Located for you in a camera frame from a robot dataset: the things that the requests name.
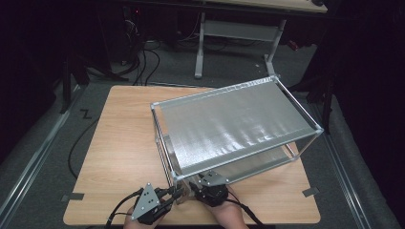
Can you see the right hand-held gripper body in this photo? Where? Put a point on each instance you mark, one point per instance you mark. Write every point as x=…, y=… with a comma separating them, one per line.
x=211, y=192

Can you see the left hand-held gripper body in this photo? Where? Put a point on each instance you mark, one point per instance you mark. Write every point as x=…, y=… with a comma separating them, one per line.
x=146, y=203

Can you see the grey two-tier metal shelf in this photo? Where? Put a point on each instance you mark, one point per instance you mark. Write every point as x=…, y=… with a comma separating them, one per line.
x=235, y=120

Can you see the person's left hand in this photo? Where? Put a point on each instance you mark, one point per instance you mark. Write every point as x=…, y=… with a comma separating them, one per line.
x=140, y=225

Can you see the person's right hand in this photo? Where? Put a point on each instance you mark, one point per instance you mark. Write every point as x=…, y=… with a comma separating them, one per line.
x=229, y=216

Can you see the grey tape piece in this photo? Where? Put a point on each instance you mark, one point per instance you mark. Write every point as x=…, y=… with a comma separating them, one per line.
x=72, y=196
x=310, y=192

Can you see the black metal stand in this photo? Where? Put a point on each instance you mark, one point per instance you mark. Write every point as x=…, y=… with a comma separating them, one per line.
x=66, y=89
x=327, y=108

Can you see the white-legged wooden desk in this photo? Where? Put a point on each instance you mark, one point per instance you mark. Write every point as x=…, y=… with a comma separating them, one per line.
x=238, y=30

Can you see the small red object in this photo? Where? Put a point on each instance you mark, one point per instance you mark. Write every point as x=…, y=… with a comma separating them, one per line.
x=293, y=45

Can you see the metal floor rail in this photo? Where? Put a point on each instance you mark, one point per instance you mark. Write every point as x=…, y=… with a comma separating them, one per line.
x=35, y=162
x=340, y=171

